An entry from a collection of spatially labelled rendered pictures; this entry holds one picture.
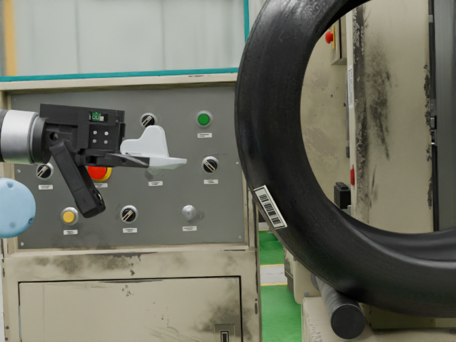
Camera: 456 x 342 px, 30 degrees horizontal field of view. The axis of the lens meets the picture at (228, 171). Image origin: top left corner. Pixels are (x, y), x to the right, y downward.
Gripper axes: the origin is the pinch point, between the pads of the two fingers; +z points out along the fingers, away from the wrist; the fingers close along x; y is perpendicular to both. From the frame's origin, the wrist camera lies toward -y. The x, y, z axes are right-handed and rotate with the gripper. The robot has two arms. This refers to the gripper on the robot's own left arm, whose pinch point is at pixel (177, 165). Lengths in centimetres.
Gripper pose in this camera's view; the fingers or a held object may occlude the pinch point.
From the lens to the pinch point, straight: 120.7
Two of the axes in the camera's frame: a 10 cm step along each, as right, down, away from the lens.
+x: 0.5, -0.5, 10.0
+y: 0.9, -9.9, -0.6
